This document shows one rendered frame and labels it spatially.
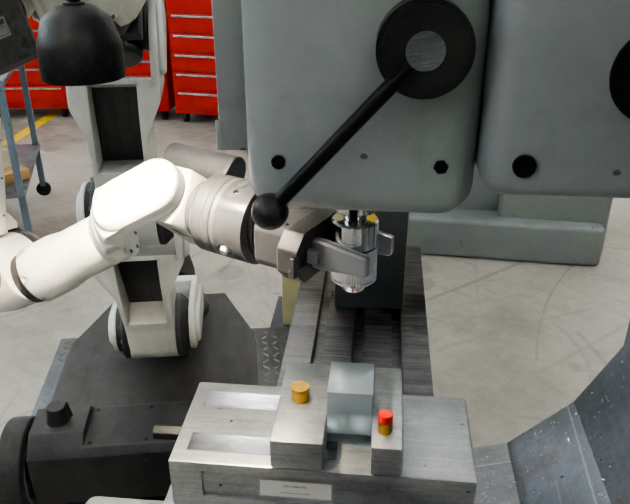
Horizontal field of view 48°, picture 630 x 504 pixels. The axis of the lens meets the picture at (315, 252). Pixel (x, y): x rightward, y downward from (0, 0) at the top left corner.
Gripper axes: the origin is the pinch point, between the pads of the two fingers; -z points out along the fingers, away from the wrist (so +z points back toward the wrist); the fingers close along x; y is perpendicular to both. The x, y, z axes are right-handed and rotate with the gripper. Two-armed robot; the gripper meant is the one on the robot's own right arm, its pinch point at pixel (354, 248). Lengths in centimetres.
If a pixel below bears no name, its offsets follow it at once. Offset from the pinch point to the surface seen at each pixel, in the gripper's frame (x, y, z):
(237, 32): -6.2, -21.2, 8.9
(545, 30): -5.3, -23.6, -16.8
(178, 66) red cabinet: 348, 83, 325
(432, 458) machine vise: 3.0, 25.7, -9.5
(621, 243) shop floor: 296, 124, -2
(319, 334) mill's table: 30, 34, 21
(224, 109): -6.9, -14.4, 10.2
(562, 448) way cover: 20.0, 32.1, -21.3
